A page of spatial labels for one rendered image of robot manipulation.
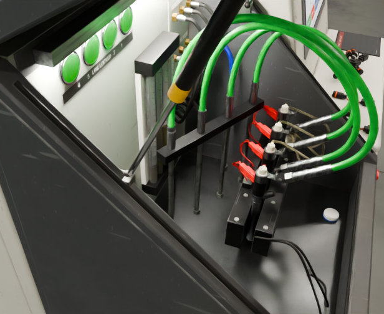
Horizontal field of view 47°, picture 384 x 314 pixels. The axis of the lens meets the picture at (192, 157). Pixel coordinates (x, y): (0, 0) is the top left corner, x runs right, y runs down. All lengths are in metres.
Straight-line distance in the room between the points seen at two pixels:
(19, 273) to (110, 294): 0.18
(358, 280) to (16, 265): 0.65
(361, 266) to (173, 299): 0.46
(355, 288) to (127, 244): 0.51
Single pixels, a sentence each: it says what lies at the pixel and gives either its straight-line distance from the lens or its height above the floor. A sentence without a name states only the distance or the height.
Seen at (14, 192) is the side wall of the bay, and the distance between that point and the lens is 0.66.
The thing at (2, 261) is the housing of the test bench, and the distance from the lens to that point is 0.84.
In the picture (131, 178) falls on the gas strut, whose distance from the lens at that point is 0.56.
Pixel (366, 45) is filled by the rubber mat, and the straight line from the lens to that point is 1.78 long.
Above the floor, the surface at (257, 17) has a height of 1.42.
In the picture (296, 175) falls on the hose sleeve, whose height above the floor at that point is 1.12.
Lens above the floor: 1.70
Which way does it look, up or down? 41 degrees down
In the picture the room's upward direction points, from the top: 2 degrees clockwise
